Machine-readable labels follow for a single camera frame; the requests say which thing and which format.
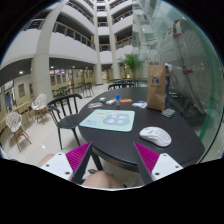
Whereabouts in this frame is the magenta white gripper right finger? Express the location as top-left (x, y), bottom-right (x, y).
top-left (134, 142), bottom-right (182, 182)

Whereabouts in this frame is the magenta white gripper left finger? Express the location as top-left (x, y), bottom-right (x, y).
top-left (41, 142), bottom-right (92, 183)

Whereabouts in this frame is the white computer mouse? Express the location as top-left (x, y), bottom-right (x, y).
top-left (139, 126), bottom-right (172, 147)

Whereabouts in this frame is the light green mouse pad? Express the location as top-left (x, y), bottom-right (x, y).
top-left (80, 109), bottom-right (135, 132)

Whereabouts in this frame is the round black table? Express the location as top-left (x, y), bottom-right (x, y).
top-left (77, 87), bottom-right (206, 186)

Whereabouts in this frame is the grey square coaster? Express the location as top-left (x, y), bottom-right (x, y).
top-left (162, 108), bottom-right (175, 118)

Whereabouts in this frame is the black wooden chair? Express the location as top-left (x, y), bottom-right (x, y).
top-left (47, 93), bottom-right (82, 144)

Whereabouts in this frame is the white tissue packet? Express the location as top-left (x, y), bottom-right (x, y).
top-left (132, 101), bottom-right (147, 109)

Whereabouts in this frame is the white lattice chair far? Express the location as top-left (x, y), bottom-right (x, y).
top-left (31, 93), bottom-right (49, 120)

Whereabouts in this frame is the white lattice chair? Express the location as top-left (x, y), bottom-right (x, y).
top-left (31, 93), bottom-right (49, 120)
top-left (6, 112), bottom-right (30, 147)

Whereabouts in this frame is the clear plastic packet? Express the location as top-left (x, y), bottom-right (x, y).
top-left (88, 102), bottom-right (103, 109)

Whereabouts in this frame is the white lattice chair near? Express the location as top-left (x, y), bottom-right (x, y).
top-left (6, 112), bottom-right (30, 147)

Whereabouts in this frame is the orange flat packet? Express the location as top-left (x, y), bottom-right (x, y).
top-left (120, 99), bottom-right (132, 103)

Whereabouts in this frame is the small white box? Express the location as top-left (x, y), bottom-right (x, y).
top-left (106, 100), bottom-right (115, 105)

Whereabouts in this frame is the small blue capped bottle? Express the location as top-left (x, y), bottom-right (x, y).
top-left (116, 94), bottom-right (120, 106)

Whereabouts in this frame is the brown paper bag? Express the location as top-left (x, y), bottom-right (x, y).
top-left (147, 65), bottom-right (170, 111)

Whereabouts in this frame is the potted palm plant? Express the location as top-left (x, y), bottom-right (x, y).
top-left (118, 53), bottom-right (145, 78)

